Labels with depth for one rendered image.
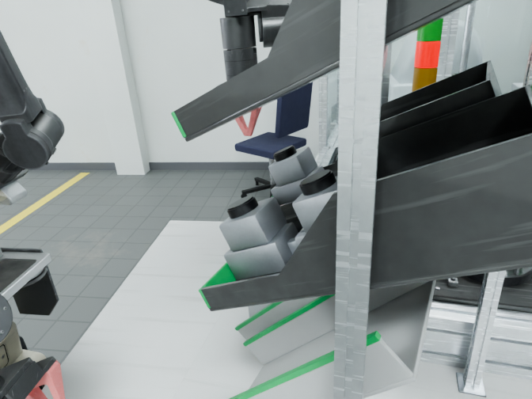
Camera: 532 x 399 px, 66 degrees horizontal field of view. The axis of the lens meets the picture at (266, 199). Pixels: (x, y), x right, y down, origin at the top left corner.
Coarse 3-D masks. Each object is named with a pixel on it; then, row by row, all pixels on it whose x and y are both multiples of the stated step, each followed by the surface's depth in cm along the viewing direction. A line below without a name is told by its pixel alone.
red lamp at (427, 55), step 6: (420, 42) 81; (426, 42) 80; (432, 42) 80; (438, 42) 80; (420, 48) 81; (426, 48) 80; (432, 48) 80; (438, 48) 80; (420, 54) 81; (426, 54) 81; (432, 54) 80; (438, 54) 81; (420, 60) 82; (426, 60) 81; (432, 60) 81; (438, 60) 81; (420, 66) 82; (426, 66) 82; (432, 66) 81
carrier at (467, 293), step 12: (468, 276) 74; (480, 276) 73; (504, 276) 71; (516, 276) 71; (528, 276) 72; (444, 288) 72; (456, 288) 72; (468, 288) 72; (480, 288) 71; (504, 288) 71; (516, 288) 71; (528, 288) 71; (444, 300) 70; (456, 300) 70; (468, 300) 69; (504, 300) 68; (516, 300) 68; (528, 300) 68; (528, 312) 67
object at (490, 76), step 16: (480, 64) 44; (448, 80) 45; (464, 80) 45; (480, 80) 44; (496, 80) 42; (416, 96) 48; (432, 96) 47; (448, 96) 35; (464, 96) 34; (480, 96) 34; (384, 112) 50; (400, 112) 49; (416, 112) 36; (432, 112) 36; (448, 112) 35; (384, 128) 38; (400, 128) 37; (336, 160) 42; (288, 208) 47
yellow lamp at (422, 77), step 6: (414, 72) 84; (420, 72) 83; (426, 72) 82; (432, 72) 82; (414, 78) 84; (420, 78) 83; (426, 78) 83; (432, 78) 82; (414, 84) 85; (420, 84) 83; (426, 84) 83; (414, 90) 85
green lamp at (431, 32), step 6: (432, 24) 78; (438, 24) 78; (420, 30) 80; (426, 30) 79; (432, 30) 79; (438, 30) 79; (420, 36) 80; (426, 36) 80; (432, 36) 79; (438, 36) 79
